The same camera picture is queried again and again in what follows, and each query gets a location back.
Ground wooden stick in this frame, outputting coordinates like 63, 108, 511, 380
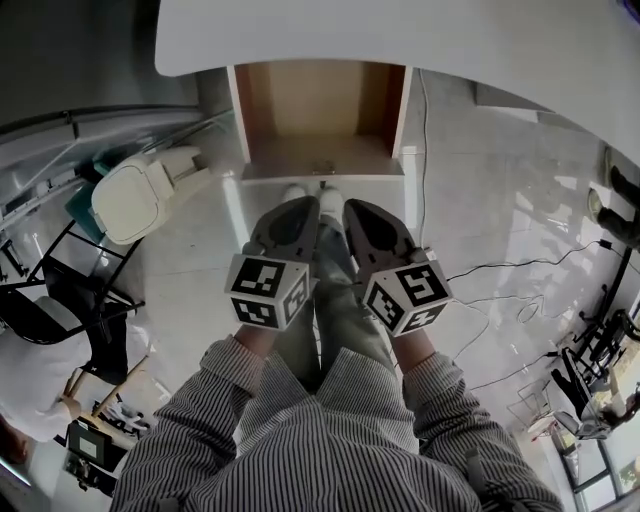
92, 352, 149, 419

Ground teal plastic container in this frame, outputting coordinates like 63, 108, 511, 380
64, 149, 119, 236

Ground long white cable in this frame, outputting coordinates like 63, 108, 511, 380
449, 294, 501, 361

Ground person's grey trousers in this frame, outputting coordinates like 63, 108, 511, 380
272, 219, 396, 396

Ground person's right forearm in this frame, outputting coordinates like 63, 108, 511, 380
392, 330, 506, 451

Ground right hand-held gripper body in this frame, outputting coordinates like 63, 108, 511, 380
343, 198, 454, 339

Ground person's right white shoe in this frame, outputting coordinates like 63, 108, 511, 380
318, 185, 345, 216

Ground white desk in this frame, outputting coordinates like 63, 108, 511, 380
153, 0, 640, 161

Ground grey harness strap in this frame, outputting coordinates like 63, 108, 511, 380
462, 447, 486, 496

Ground window with black frame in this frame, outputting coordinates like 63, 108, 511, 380
559, 424, 640, 512

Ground black power cable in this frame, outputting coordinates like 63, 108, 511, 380
446, 239, 614, 281

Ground white drawer with wooden inside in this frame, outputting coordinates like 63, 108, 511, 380
227, 62, 414, 182

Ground person's striped shirt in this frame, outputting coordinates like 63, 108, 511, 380
112, 334, 564, 512

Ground coiled white cable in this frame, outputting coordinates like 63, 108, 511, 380
517, 294, 547, 324

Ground person's left forearm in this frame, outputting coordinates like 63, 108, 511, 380
149, 322, 284, 451

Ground cream plastic trash bin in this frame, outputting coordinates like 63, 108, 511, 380
88, 145, 214, 246

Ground black tablet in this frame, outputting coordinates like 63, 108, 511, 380
67, 421, 119, 471

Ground black folding chair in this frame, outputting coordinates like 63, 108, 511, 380
0, 219, 146, 386

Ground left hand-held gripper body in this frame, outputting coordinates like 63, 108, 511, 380
223, 195, 321, 332

